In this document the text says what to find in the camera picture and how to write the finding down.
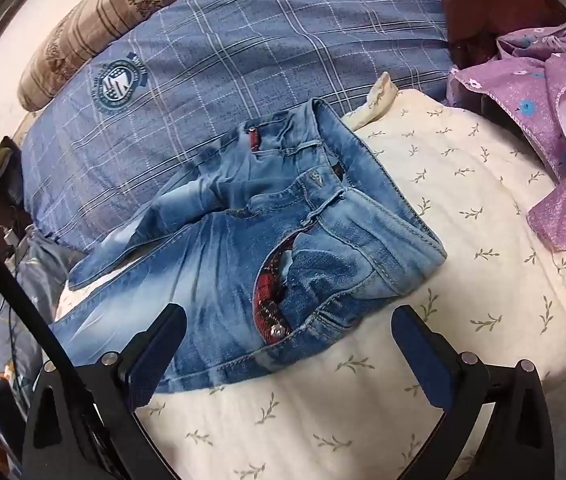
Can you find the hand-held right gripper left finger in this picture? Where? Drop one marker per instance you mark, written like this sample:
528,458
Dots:
152,360

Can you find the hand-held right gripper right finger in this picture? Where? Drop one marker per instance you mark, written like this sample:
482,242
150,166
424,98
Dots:
420,355

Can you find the blue denim pants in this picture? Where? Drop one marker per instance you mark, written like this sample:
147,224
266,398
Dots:
243,260

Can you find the cream leaf-print quilt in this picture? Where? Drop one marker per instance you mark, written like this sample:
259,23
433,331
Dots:
463,260

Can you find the grey-blue patterned bedsheet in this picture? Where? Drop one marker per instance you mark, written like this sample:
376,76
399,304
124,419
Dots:
33,280

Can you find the white charger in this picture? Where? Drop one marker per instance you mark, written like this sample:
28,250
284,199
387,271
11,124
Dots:
5,240

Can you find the purple floral cloth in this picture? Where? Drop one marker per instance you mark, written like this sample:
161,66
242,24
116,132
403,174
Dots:
538,85

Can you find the blue plaid pillow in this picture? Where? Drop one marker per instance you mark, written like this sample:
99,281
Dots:
243,60

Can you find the brown striped pillow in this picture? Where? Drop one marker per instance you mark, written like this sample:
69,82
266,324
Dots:
93,25

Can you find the dark red cloth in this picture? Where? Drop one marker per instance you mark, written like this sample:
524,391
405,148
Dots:
473,5

